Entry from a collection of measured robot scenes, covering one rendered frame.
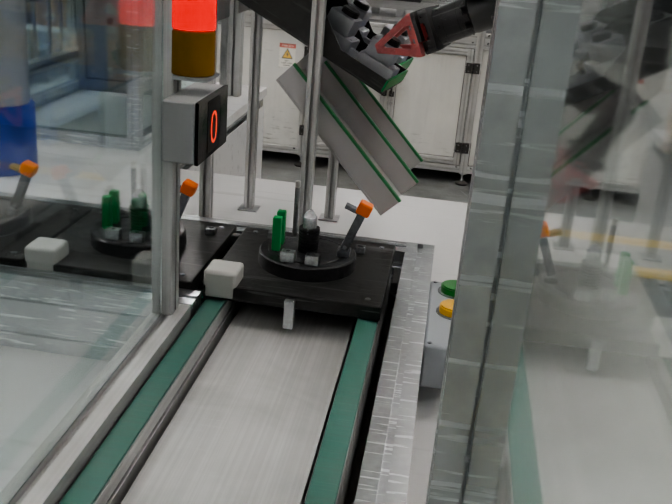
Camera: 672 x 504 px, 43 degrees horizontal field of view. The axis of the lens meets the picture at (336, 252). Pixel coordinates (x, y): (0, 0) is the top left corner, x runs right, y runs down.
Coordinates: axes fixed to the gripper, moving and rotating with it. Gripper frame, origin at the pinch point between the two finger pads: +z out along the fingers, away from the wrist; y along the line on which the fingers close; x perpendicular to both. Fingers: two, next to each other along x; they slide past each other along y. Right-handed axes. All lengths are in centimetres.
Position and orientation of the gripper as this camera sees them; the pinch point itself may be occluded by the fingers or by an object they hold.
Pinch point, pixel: (385, 45)
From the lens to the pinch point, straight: 141.0
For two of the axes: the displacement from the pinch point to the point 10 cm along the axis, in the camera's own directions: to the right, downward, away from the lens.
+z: -8.9, 2.2, 4.0
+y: -3.2, 3.2, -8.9
